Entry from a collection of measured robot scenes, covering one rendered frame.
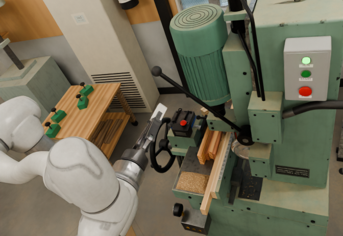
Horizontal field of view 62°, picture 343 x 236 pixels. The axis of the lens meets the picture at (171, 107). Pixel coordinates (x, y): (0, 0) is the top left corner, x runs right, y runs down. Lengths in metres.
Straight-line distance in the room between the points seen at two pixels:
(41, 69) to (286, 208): 2.62
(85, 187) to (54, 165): 0.07
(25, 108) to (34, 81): 1.96
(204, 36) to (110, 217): 0.55
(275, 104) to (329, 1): 0.29
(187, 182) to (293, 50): 0.68
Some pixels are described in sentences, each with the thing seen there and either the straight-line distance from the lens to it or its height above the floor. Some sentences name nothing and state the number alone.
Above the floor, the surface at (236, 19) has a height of 1.50.
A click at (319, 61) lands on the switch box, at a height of 1.45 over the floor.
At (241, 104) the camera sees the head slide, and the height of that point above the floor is 1.20.
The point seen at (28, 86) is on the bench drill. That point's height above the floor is 0.67.
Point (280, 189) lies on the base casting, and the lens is 1.27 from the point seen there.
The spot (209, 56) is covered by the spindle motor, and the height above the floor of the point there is 1.40.
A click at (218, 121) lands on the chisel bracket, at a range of 1.16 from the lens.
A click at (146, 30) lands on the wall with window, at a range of 2.71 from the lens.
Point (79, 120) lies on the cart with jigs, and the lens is 2.45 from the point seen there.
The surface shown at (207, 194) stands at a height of 0.94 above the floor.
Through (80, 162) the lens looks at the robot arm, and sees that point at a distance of 0.57.
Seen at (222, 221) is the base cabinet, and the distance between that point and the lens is 1.51.
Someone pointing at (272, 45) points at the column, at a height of 1.46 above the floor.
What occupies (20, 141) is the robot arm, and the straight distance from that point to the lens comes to 1.14.
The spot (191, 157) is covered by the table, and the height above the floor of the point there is 0.90.
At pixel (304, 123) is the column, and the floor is 1.16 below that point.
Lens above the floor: 1.89
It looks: 40 degrees down
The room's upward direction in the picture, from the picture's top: 22 degrees counter-clockwise
